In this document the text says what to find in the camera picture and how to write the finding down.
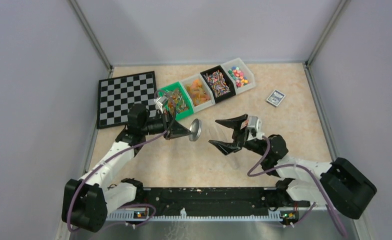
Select green candy bin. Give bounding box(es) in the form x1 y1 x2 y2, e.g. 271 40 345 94
157 81 194 121

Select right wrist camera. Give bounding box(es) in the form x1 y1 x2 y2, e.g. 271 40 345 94
247 115 264 141

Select white bin orange candies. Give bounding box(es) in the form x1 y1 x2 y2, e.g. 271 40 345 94
180 74 215 113

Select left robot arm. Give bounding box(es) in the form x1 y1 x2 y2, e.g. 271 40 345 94
61 103 194 233

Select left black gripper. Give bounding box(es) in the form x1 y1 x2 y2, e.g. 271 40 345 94
141 109 192 140

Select clear plastic cup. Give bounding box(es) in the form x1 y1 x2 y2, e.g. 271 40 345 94
208 124 232 146

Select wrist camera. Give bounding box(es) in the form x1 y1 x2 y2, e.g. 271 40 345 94
247 115 264 141
154 94 170 113

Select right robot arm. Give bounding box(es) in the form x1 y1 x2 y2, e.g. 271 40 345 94
209 114 378 220

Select blue playing card box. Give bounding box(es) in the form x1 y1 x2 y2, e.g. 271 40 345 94
266 89 286 108

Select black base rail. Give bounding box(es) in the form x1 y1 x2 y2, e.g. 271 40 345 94
113 186 311 220

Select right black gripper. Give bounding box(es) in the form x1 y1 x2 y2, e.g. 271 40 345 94
209 114 269 157

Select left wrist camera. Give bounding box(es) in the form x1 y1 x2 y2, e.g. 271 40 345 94
154 94 170 113

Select black grey chessboard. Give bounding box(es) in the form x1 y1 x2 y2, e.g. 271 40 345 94
96 71 157 129

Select black candy bin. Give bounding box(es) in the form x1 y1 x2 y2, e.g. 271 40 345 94
200 65 236 104

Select white bin colourful candies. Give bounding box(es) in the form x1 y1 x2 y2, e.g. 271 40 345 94
221 58 256 95

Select clear plastic scoop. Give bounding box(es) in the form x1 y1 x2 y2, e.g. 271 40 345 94
226 153 240 170

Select white cable duct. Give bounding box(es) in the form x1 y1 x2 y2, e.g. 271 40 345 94
106 208 299 222

